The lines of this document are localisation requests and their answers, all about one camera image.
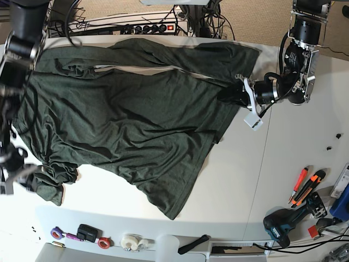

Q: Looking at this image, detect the black power strip red switch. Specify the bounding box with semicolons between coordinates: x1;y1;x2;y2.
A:
119;23;175;35

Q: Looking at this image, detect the teal black cordless drill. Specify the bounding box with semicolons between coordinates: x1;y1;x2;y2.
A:
263;192;327;248

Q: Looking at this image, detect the white gripper body, image right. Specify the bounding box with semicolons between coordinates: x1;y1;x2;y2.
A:
235;74;263;131

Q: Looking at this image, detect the blue box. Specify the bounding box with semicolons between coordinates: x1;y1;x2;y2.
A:
329;185;349;222

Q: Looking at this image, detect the purple tape roll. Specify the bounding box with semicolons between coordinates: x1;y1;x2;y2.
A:
51;227;64;240

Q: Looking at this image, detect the red square tag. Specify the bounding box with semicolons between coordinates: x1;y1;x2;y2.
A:
308;225;319;239

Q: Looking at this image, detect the white gripper body, image left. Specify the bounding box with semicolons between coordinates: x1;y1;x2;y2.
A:
0;148;39;195

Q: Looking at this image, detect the black robot arm, image left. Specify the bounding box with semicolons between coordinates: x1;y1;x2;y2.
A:
1;1;53;195

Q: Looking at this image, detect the black action camera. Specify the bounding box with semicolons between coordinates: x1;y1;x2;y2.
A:
76;224;98;243

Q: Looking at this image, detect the white plastic cup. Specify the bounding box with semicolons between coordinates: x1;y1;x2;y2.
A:
155;235;179;262

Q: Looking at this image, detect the red tape roll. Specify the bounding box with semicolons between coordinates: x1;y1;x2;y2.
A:
97;237;111;249

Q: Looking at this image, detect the dark green t-shirt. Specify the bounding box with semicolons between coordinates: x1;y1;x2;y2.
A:
13;38;260;219

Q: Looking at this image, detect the orange black utility knife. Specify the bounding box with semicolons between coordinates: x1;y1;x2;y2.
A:
291;170;326;209

